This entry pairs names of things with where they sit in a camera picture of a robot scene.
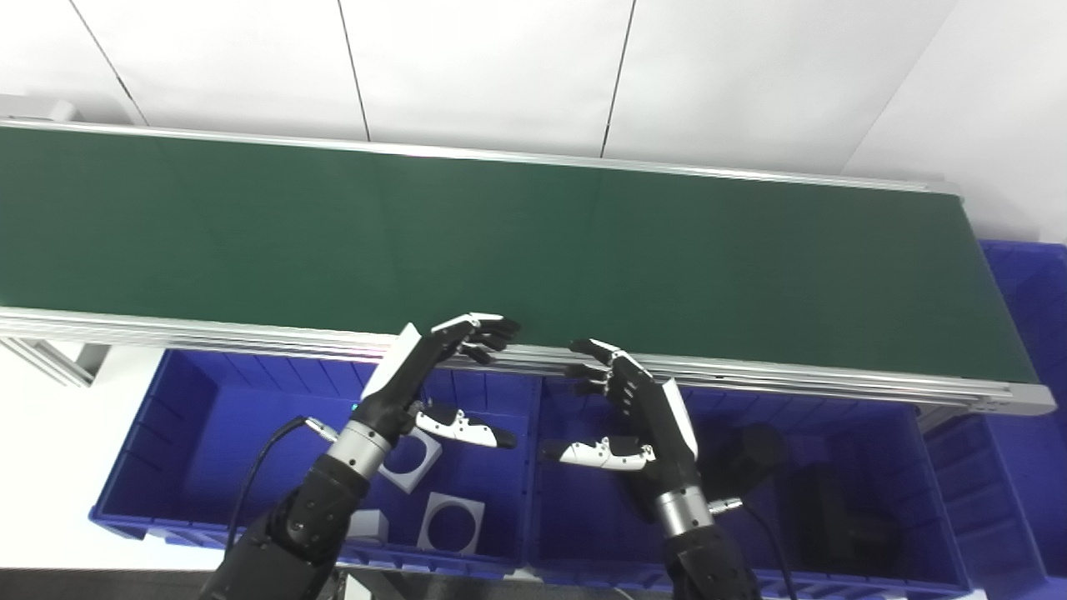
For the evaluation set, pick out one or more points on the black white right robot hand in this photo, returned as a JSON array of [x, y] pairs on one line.
[[667, 433]]

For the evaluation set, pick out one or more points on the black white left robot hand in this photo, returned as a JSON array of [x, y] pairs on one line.
[[396, 387]]

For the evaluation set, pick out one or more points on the white square part with hole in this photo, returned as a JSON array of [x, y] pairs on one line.
[[475, 506], [367, 527], [408, 482]]

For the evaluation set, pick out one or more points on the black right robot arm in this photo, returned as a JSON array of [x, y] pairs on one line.
[[708, 558]]

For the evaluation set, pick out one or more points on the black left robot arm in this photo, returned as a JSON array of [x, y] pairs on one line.
[[292, 525]]

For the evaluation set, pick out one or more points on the black cylindrical part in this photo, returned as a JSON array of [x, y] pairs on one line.
[[754, 450]]

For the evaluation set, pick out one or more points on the blue plastic bin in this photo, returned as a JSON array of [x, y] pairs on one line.
[[208, 450], [1017, 483], [583, 525]]

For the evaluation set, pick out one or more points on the black block part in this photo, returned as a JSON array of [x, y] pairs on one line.
[[834, 517]]

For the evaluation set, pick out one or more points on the green conveyor belt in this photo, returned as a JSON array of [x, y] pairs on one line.
[[533, 242], [167, 333]]

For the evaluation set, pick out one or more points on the aluminium conveyor leg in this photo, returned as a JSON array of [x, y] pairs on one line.
[[83, 360]]

